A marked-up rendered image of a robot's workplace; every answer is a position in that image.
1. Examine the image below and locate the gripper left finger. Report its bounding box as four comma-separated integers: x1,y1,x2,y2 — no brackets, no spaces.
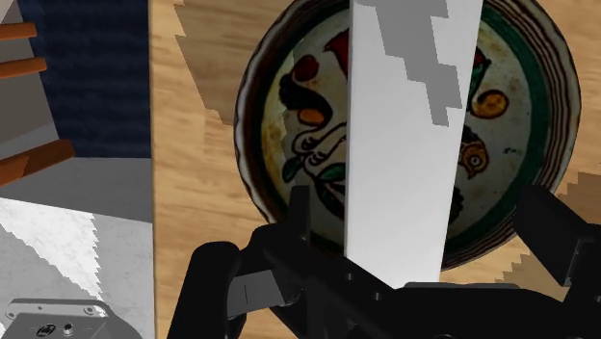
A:
166,184,397,339

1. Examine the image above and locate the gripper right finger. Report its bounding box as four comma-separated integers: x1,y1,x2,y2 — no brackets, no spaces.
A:
512,184,601,306

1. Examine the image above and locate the painted ceramic bowl, green rim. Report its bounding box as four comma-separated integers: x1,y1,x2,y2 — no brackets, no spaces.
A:
233,0,584,273

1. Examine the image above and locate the tall white flat box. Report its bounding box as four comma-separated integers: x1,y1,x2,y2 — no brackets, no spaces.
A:
344,0,484,290

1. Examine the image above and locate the brown wooden slatted furniture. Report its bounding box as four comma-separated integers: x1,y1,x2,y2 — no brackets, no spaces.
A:
0,20,77,188

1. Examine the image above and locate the dark blue rug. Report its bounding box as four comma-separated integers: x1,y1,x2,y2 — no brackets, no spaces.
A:
17,0,152,159

